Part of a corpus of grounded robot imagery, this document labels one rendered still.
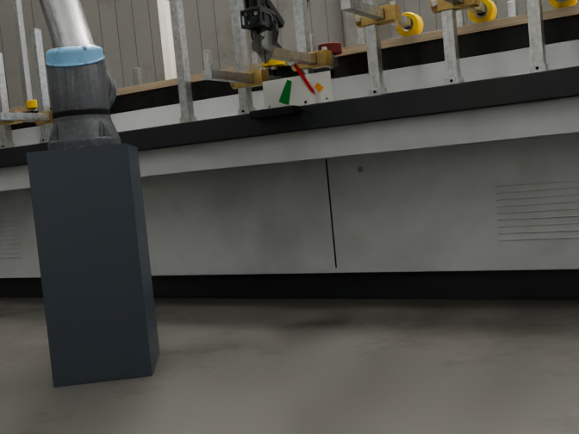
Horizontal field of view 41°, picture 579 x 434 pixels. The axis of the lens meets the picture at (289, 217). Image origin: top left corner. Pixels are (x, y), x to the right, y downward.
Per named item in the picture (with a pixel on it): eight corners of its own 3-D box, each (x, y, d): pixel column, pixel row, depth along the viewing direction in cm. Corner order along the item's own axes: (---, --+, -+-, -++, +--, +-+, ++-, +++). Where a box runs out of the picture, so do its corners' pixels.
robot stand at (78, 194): (152, 375, 197) (127, 143, 193) (53, 387, 195) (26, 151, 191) (159, 353, 222) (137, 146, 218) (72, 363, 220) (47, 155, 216)
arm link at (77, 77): (46, 112, 196) (38, 43, 195) (59, 117, 213) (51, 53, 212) (106, 107, 197) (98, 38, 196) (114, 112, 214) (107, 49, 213)
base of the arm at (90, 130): (116, 144, 196) (112, 105, 195) (40, 151, 195) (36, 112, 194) (125, 147, 215) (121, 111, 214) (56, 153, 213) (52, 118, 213)
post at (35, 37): (47, 144, 317) (34, 27, 314) (41, 145, 319) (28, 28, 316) (54, 144, 320) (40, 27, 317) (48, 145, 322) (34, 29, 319)
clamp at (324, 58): (326, 65, 249) (325, 49, 248) (290, 71, 256) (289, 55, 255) (333, 65, 254) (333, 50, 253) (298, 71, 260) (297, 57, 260)
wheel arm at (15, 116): (2, 121, 293) (0, 110, 293) (-4, 123, 295) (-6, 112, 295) (84, 122, 331) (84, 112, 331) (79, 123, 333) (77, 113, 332)
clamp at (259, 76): (261, 83, 261) (259, 69, 261) (228, 89, 268) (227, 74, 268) (270, 84, 266) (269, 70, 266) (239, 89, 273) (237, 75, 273)
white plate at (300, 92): (332, 101, 249) (329, 70, 248) (264, 111, 262) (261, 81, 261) (333, 101, 249) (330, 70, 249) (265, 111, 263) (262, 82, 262)
